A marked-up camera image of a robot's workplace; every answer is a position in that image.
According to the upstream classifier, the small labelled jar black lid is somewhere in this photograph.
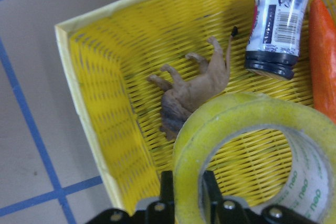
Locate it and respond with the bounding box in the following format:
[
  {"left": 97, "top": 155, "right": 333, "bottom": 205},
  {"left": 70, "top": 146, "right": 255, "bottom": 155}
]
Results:
[{"left": 244, "top": 0, "right": 308, "bottom": 80}]

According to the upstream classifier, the yellow clear tape roll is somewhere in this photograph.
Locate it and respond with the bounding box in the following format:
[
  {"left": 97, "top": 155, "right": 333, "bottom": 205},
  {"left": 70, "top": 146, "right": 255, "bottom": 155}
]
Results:
[{"left": 173, "top": 93, "right": 335, "bottom": 223}]

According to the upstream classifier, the brown toy lion figure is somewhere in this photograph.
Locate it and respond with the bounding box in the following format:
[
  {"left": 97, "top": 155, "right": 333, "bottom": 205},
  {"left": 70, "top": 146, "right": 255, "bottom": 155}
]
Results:
[{"left": 147, "top": 26, "right": 238, "bottom": 141}]

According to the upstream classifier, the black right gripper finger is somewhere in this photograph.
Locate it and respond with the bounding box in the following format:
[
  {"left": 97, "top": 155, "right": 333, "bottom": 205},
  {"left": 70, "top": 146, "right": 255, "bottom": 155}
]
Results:
[{"left": 202, "top": 170, "right": 236, "bottom": 223}]

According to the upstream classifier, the orange toy carrot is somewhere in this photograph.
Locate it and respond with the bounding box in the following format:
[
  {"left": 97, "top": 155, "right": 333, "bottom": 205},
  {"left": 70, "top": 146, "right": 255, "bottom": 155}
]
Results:
[{"left": 309, "top": 0, "right": 335, "bottom": 122}]

